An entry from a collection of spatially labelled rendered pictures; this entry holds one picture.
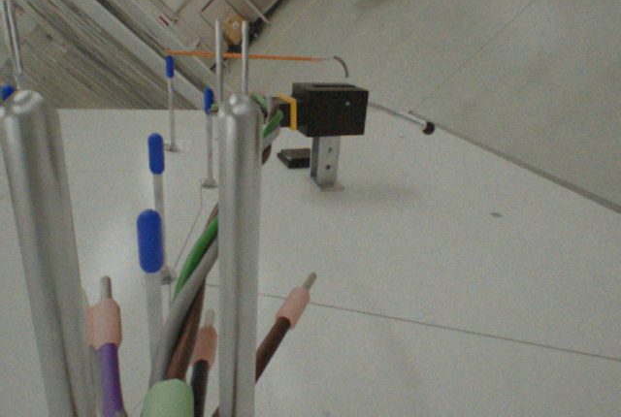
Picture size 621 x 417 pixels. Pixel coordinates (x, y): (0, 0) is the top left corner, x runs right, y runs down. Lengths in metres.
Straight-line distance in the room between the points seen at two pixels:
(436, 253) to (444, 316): 0.07
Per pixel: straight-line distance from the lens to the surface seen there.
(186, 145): 0.51
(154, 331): 0.17
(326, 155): 0.40
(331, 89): 0.38
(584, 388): 0.25
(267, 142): 0.16
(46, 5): 1.12
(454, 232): 0.36
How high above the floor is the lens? 1.25
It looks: 26 degrees down
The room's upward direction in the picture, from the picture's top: 48 degrees counter-clockwise
